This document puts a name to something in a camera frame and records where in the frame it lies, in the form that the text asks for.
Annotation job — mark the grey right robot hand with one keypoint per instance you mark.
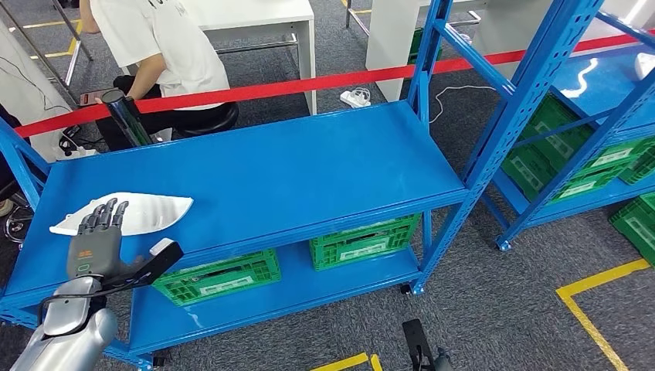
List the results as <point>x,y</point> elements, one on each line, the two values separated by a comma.
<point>445,362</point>

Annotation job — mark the green plastic crate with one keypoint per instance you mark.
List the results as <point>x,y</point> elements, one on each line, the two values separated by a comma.
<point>415,48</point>
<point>527,171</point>
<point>642,169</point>
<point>174,286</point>
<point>327,253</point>
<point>634,230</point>
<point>563,146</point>

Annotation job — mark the chrome chair base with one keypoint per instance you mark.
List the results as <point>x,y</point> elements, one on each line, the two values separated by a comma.
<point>7,225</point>

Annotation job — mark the white stand panel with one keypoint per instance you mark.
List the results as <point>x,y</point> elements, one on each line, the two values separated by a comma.
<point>25,92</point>

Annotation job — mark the person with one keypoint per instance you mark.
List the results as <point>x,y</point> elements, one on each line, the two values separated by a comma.
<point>169,46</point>
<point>5,153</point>

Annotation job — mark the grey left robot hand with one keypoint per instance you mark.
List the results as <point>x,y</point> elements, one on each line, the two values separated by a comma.
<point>94,251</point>

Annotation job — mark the white power strip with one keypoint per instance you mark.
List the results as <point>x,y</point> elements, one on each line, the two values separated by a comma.
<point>353,99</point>
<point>84,152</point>

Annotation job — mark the black barrier post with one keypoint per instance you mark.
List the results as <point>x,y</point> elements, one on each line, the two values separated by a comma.
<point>128,120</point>

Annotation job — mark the chrome metal frame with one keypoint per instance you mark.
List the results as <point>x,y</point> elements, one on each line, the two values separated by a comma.
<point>73,61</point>

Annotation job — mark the black round stool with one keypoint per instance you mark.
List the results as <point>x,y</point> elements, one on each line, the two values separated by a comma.
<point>215,120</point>

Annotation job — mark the red barrier belt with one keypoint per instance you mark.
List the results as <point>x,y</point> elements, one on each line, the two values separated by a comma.
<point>286,87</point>

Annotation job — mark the blue metal shelf rack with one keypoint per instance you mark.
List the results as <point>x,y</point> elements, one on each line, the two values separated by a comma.
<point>619,97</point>
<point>256,174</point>

